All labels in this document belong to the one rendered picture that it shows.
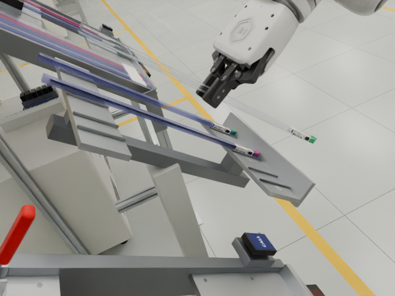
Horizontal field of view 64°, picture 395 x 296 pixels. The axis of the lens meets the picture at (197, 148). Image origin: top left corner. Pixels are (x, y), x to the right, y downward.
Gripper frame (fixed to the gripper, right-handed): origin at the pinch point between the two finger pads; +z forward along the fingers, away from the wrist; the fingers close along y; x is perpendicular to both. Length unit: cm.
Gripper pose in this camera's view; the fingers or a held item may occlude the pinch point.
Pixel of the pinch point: (213, 90)
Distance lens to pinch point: 51.0
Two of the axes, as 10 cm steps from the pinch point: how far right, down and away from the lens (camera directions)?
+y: 4.3, 5.2, -7.4
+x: 6.6, 3.9, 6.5
